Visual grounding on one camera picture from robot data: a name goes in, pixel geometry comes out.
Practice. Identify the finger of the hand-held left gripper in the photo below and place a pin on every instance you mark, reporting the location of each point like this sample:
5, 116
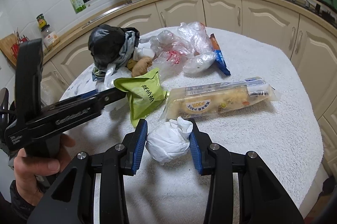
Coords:
110, 97

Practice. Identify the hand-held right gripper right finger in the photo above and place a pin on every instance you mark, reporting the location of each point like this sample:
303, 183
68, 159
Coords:
196, 154

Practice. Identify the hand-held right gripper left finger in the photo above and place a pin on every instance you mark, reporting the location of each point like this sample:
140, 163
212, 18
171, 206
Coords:
139, 146

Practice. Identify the white paper ball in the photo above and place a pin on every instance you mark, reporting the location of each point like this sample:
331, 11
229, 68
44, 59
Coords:
168, 145

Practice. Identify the green snack packet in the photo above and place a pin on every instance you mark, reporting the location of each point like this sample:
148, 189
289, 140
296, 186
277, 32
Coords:
144, 92

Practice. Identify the brown paper lump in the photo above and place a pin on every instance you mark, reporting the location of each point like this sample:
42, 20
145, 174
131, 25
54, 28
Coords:
140, 67

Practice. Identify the black plastic bag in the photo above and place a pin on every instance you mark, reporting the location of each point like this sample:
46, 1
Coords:
105, 42

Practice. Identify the red printed clear plastic bag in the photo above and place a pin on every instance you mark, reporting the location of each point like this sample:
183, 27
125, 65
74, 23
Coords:
171, 55

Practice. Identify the person's left forearm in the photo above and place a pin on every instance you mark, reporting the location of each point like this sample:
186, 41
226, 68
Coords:
15, 205

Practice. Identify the person's left hand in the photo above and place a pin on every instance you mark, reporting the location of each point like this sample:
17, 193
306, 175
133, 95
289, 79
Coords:
26, 182

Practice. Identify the crumpled clear plastic film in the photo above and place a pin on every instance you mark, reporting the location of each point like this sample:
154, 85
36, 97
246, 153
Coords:
108, 78

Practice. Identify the wooden cutting board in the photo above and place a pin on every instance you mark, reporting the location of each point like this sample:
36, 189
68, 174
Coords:
7, 49

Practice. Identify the red chili bunch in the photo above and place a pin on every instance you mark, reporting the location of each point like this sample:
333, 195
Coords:
22, 40

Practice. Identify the clear jar orange label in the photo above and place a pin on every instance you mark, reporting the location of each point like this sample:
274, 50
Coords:
50, 38

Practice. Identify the green lidded sauce jar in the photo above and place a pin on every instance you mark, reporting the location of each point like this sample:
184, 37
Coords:
41, 22

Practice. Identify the small white bottle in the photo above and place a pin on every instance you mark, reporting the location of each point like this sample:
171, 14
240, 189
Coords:
144, 52

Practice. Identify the long clear food package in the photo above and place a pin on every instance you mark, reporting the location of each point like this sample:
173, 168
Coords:
218, 100

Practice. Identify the grey plastic bag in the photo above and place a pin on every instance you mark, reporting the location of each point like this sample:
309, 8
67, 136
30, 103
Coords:
129, 42

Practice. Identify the green dish soap bottle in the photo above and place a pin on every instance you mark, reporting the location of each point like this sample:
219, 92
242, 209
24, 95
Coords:
79, 3

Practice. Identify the cream lower kitchen cabinets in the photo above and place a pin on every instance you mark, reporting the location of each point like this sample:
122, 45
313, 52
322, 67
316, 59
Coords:
221, 11

